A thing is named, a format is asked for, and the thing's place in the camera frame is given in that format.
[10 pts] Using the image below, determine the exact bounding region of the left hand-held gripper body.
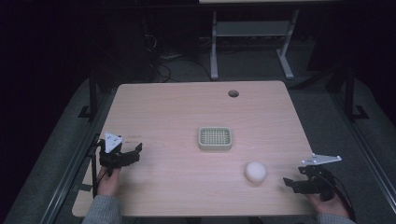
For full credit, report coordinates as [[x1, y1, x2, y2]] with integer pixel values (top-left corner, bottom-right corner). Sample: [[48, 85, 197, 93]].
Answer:
[[98, 132, 129, 171]]

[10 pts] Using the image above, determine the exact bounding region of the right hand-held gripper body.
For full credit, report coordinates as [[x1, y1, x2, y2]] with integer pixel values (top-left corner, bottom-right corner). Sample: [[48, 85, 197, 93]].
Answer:
[[297, 152, 343, 203]]

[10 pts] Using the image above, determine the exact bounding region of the person's left hand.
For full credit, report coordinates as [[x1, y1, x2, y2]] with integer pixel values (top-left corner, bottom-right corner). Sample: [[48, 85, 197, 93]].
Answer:
[[96, 165, 121, 198]]

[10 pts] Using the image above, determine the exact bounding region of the person's right hand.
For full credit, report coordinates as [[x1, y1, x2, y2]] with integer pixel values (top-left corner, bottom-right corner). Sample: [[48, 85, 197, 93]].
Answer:
[[305, 191, 350, 218]]

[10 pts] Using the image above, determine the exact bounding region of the white round soap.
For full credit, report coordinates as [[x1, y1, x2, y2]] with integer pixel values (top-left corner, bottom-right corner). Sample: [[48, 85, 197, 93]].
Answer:
[[244, 161, 268, 184]]

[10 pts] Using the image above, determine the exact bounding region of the white mesh basket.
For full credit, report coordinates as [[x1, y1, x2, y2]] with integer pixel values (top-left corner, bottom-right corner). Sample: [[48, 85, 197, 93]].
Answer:
[[197, 126, 233, 152]]

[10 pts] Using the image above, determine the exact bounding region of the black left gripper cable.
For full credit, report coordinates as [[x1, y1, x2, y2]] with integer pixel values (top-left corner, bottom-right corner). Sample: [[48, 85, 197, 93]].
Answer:
[[91, 133, 102, 200]]

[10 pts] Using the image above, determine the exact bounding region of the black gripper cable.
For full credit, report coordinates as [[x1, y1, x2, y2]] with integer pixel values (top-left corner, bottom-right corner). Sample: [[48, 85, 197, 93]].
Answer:
[[323, 173, 358, 222], [91, 133, 102, 200]]

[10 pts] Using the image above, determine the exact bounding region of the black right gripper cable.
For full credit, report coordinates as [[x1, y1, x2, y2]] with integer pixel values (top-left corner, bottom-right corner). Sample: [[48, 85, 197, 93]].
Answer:
[[323, 173, 358, 222]]

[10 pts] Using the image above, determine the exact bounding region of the metal floor rail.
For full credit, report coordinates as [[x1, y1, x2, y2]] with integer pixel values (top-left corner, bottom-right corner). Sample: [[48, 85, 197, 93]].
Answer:
[[39, 92, 117, 224], [328, 91, 396, 206]]

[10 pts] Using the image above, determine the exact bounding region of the black metal stand post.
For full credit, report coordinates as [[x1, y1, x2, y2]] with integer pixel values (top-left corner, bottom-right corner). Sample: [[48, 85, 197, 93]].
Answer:
[[78, 66, 99, 121], [343, 65, 371, 121]]

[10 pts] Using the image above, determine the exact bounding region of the tangle of floor cables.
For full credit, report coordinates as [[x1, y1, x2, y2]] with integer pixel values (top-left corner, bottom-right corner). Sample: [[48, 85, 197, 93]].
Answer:
[[143, 32, 213, 84]]

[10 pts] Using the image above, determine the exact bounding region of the grey metal stand frame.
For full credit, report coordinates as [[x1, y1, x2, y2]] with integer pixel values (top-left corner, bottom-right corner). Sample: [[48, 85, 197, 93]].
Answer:
[[209, 8, 301, 81]]

